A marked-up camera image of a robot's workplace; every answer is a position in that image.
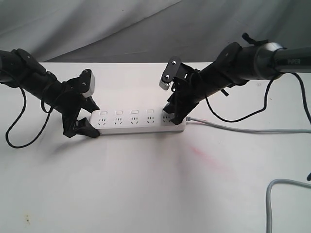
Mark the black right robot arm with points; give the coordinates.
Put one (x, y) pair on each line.
(234, 66)

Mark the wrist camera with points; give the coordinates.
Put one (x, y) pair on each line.
(86, 83)
(169, 72)

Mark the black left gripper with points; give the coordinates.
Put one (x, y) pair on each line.
(69, 104)

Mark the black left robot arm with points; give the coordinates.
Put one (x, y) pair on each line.
(18, 68)

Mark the white backdrop cloth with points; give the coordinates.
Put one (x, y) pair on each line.
(147, 30)

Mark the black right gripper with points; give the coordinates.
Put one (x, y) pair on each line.
(185, 87)

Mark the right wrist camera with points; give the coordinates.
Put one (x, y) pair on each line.
(169, 72)

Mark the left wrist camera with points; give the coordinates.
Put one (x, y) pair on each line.
(86, 83)

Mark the white five-outlet power strip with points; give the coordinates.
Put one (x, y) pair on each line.
(133, 121)

